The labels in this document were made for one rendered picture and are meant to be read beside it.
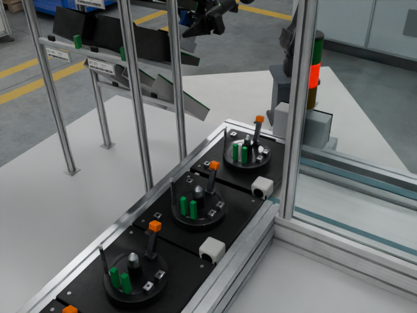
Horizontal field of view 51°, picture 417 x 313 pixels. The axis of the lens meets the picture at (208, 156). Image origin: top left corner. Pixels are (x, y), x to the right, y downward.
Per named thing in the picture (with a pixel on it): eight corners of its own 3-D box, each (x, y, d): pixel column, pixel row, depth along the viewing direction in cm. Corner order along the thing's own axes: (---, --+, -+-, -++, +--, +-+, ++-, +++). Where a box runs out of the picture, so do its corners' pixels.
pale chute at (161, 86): (175, 108, 149) (181, 97, 149) (203, 122, 142) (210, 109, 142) (120, 75, 125) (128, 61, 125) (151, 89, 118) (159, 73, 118)
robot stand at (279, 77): (303, 110, 170) (308, 62, 158) (314, 131, 159) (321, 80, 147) (265, 113, 169) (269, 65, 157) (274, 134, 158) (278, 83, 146)
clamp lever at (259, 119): (254, 139, 131) (259, 115, 128) (259, 141, 130) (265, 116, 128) (248, 141, 128) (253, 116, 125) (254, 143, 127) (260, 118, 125)
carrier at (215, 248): (187, 176, 125) (184, 139, 118) (263, 205, 115) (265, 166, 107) (132, 229, 109) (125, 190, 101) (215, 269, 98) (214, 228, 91)
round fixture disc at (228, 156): (237, 140, 136) (237, 134, 135) (278, 153, 130) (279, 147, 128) (213, 163, 126) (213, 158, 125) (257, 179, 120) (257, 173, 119)
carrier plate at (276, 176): (231, 133, 142) (231, 127, 141) (301, 154, 132) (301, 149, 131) (190, 173, 126) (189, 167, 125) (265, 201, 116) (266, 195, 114)
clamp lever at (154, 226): (149, 250, 97) (154, 219, 95) (157, 254, 96) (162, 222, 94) (139, 256, 94) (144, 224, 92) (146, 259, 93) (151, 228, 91)
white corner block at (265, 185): (258, 186, 121) (259, 174, 118) (273, 192, 119) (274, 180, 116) (250, 196, 118) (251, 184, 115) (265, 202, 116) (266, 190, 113)
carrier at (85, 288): (131, 230, 109) (124, 191, 101) (215, 269, 98) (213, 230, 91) (56, 302, 92) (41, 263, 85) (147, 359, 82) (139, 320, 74)
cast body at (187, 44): (184, 50, 131) (193, 27, 130) (193, 53, 128) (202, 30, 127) (163, 40, 125) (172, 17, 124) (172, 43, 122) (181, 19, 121)
